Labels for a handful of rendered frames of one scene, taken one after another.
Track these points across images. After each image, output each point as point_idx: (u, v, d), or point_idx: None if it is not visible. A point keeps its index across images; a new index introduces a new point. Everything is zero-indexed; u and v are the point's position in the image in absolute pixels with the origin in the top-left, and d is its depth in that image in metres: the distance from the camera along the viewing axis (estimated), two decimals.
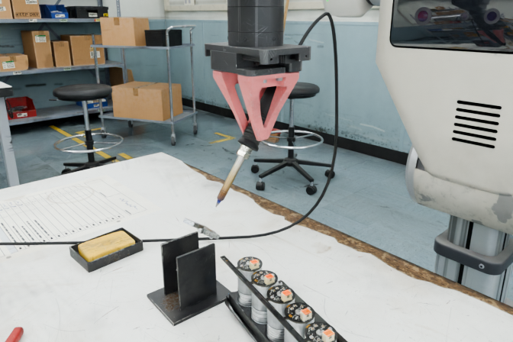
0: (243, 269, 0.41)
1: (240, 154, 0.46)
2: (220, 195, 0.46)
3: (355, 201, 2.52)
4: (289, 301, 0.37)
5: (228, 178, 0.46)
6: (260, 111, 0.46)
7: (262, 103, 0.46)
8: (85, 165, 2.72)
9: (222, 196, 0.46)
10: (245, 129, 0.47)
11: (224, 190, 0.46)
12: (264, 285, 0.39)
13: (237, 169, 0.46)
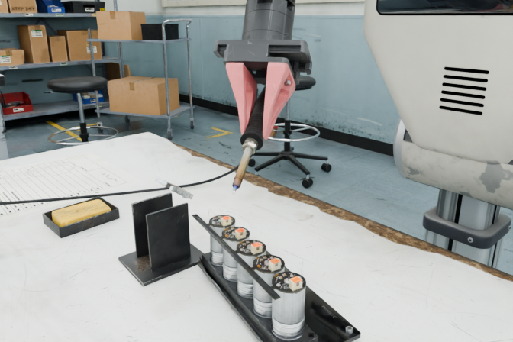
0: (214, 226, 0.39)
1: (250, 145, 0.44)
2: (238, 180, 0.41)
3: (351, 194, 2.50)
4: (259, 253, 0.35)
5: (243, 166, 0.42)
6: (261, 113, 0.48)
7: (262, 107, 0.48)
8: None
9: (240, 182, 0.41)
10: (249, 126, 0.46)
11: (241, 176, 0.41)
12: (234, 240, 0.37)
13: (249, 159, 0.43)
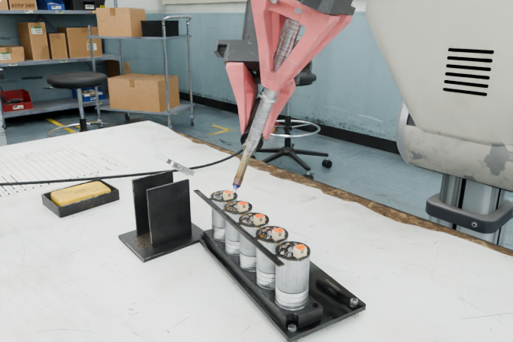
0: (216, 200, 0.39)
1: None
2: (238, 179, 0.41)
3: (352, 190, 2.49)
4: (262, 224, 0.34)
5: (243, 165, 0.42)
6: None
7: None
8: None
9: (240, 182, 0.41)
10: (249, 126, 0.46)
11: (241, 175, 0.41)
12: (237, 212, 0.36)
13: (249, 159, 0.43)
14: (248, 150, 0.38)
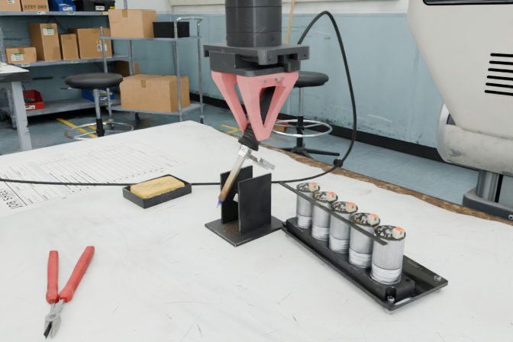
0: (303, 191, 0.43)
1: (240, 154, 0.46)
2: (221, 195, 0.46)
3: None
4: (354, 211, 0.39)
5: (229, 179, 0.46)
6: (260, 111, 0.46)
7: (262, 103, 0.46)
8: None
9: (224, 197, 0.46)
10: (245, 130, 0.47)
11: (225, 191, 0.46)
12: (327, 201, 0.41)
13: (238, 169, 0.46)
14: None
